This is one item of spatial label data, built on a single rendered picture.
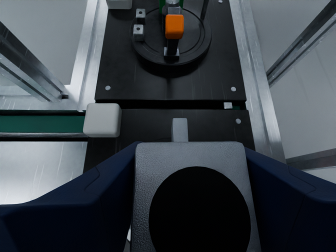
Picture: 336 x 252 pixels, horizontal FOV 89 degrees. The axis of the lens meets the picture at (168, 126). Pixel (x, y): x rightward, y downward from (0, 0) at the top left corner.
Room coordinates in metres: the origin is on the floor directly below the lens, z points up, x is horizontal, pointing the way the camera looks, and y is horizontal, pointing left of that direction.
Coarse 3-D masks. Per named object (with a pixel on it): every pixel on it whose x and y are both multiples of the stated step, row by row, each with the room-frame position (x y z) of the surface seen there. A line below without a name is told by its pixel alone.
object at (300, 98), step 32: (0, 0) 0.46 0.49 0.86; (32, 0) 0.47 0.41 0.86; (64, 0) 0.48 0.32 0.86; (256, 0) 0.53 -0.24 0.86; (288, 0) 0.54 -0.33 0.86; (320, 0) 0.55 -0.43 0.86; (32, 32) 0.35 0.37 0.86; (64, 32) 0.36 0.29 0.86; (256, 32) 0.41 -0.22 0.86; (288, 32) 0.41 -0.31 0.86; (64, 64) 0.26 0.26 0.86; (320, 64) 0.31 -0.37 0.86; (288, 96) 0.21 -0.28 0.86; (320, 96) 0.22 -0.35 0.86; (288, 128) 0.13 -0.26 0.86; (320, 128) 0.14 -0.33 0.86
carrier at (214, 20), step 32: (128, 0) 0.32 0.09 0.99; (160, 0) 0.28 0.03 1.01; (192, 0) 0.35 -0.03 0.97; (224, 0) 0.36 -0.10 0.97; (128, 32) 0.26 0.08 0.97; (160, 32) 0.24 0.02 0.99; (192, 32) 0.24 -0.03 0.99; (224, 32) 0.27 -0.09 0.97; (128, 64) 0.19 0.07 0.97; (160, 64) 0.18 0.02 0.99; (192, 64) 0.19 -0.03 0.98; (224, 64) 0.20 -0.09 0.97; (96, 96) 0.12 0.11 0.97; (128, 96) 0.13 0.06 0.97; (160, 96) 0.13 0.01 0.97; (192, 96) 0.13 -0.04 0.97; (224, 96) 0.14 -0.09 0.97
